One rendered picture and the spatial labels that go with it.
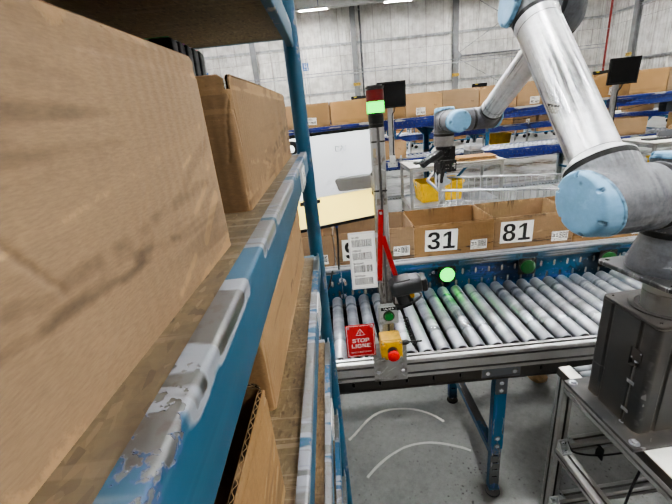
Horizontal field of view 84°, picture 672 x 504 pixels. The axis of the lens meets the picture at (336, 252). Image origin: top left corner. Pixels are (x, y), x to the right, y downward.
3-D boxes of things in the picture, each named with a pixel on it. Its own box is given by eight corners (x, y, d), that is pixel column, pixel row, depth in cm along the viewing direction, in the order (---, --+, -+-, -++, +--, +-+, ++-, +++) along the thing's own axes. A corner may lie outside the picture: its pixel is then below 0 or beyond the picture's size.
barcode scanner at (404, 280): (432, 305, 121) (427, 276, 117) (395, 313, 121) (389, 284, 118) (426, 295, 127) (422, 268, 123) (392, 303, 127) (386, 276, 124)
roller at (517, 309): (544, 351, 139) (545, 339, 137) (487, 288, 188) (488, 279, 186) (558, 349, 139) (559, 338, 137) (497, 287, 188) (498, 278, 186)
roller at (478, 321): (492, 356, 139) (492, 344, 138) (448, 292, 188) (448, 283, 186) (505, 355, 139) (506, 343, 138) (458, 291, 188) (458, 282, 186)
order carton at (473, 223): (414, 259, 186) (413, 226, 180) (402, 240, 214) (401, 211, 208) (493, 251, 186) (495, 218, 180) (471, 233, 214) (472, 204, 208)
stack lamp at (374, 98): (367, 113, 105) (366, 90, 103) (366, 113, 110) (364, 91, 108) (385, 111, 105) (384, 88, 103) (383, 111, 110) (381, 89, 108)
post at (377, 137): (375, 382, 137) (356, 129, 106) (373, 373, 142) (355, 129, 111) (407, 379, 137) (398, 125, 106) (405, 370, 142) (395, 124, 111)
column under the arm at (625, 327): (731, 437, 94) (772, 323, 82) (632, 453, 93) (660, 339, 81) (642, 370, 118) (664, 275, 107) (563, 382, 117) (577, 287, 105)
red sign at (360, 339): (348, 357, 133) (344, 326, 128) (347, 356, 134) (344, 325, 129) (393, 353, 133) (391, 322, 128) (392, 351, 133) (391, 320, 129)
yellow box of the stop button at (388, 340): (382, 363, 125) (381, 345, 123) (379, 348, 133) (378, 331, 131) (426, 359, 125) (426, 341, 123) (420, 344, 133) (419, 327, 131)
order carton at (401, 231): (336, 266, 187) (332, 234, 181) (334, 246, 214) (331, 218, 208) (415, 258, 186) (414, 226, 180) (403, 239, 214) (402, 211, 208)
